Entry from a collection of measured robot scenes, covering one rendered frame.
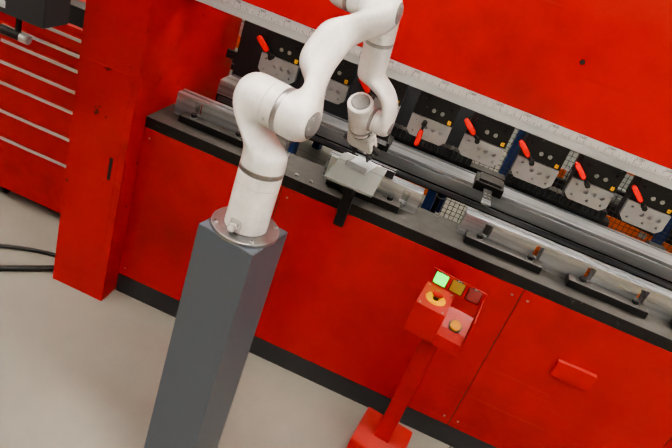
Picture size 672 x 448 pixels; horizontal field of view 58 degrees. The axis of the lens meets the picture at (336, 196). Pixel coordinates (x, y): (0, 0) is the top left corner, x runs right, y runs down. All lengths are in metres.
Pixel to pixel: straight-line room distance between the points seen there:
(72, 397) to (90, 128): 1.00
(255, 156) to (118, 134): 1.02
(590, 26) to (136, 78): 1.55
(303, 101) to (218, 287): 0.58
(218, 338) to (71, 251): 1.21
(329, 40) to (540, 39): 0.83
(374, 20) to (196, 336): 1.01
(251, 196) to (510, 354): 1.32
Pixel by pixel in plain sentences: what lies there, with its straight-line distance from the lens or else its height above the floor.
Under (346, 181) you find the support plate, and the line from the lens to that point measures 2.13.
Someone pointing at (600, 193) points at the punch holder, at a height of 1.24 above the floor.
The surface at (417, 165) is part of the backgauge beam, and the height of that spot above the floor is 0.97.
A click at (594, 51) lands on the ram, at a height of 1.66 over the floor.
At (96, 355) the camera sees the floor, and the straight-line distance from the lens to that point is 2.67.
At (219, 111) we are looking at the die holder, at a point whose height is 0.96.
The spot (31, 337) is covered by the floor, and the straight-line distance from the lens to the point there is 2.73.
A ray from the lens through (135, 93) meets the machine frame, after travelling 2.38.
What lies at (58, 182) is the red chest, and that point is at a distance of 3.24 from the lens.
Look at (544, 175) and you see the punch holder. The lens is 2.27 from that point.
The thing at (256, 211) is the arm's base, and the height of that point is 1.09.
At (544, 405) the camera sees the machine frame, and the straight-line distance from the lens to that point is 2.64.
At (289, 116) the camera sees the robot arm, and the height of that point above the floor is 1.38.
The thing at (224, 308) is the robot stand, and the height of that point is 0.80.
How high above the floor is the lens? 1.90
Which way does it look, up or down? 27 degrees down
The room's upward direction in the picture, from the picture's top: 20 degrees clockwise
